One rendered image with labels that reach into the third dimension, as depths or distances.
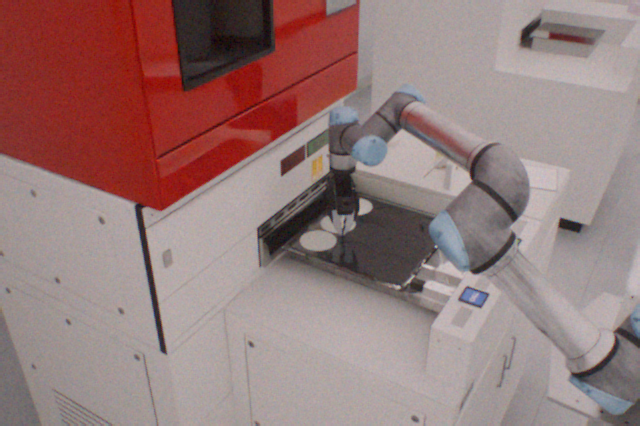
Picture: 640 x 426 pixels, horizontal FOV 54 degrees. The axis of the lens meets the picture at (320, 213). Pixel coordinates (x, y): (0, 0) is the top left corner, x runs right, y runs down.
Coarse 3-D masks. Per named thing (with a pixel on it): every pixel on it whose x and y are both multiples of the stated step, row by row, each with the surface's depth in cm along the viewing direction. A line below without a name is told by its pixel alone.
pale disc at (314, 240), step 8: (312, 232) 175; (320, 232) 175; (328, 232) 175; (304, 240) 172; (312, 240) 172; (320, 240) 172; (328, 240) 172; (312, 248) 168; (320, 248) 168; (328, 248) 168
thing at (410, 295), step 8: (296, 256) 176; (312, 264) 174; (320, 264) 172; (336, 272) 171; (344, 272) 169; (352, 280) 169; (360, 280) 167; (376, 288) 165; (384, 288) 164; (408, 288) 161; (400, 296) 162; (408, 296) 161; (416, 296) 159; (416, 304) 160
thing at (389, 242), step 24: (360, 216) 182; (384, 216) 183; (408, 216) 182; (336, 240) 172; (360, 240) 172; (384, 240) 172; (408, 240) 172; (432, 240) 171; (360, 264) 162; (384, 264) 162; (408, 264) 162
